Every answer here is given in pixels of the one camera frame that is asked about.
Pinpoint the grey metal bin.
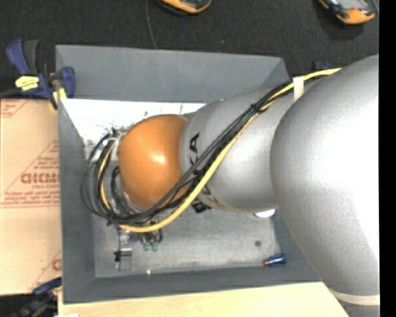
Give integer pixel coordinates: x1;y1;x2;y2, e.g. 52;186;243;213
55;44;321;305

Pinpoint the brown cardboard board red print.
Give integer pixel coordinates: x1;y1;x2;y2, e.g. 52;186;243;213
0;98;63;297

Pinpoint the blue and red small tool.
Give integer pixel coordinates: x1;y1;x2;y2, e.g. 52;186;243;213
263;252;287;267

